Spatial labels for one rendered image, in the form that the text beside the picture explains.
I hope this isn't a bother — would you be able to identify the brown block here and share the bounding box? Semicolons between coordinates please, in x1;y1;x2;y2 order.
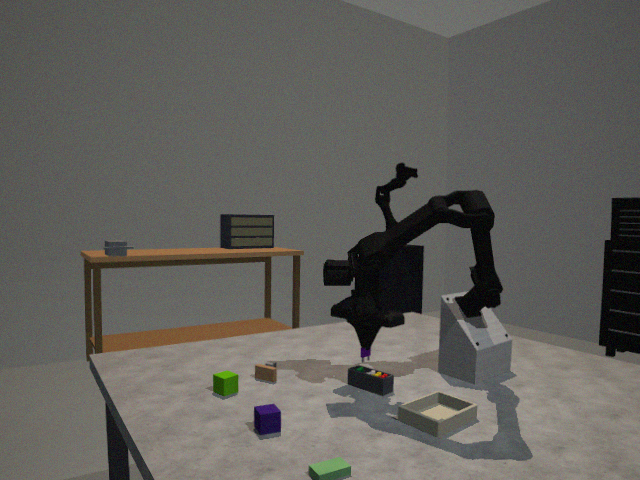
255;364;277;382

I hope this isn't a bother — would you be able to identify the beige rectangular tray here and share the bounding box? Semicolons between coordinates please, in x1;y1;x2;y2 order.
397;391;477;438

